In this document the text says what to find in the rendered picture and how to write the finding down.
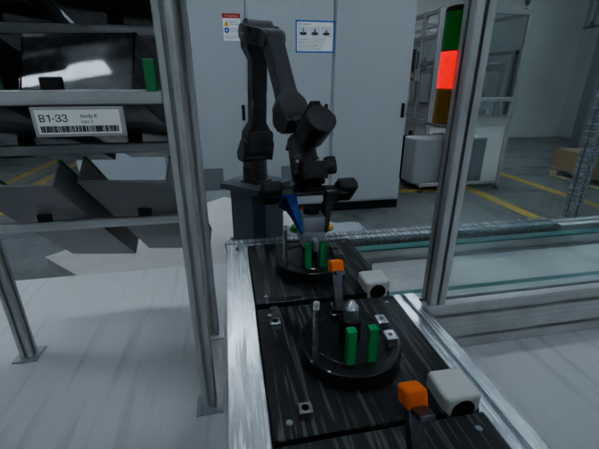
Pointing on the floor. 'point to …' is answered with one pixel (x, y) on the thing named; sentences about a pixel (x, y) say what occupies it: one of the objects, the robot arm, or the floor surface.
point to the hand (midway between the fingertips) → (311, 216)
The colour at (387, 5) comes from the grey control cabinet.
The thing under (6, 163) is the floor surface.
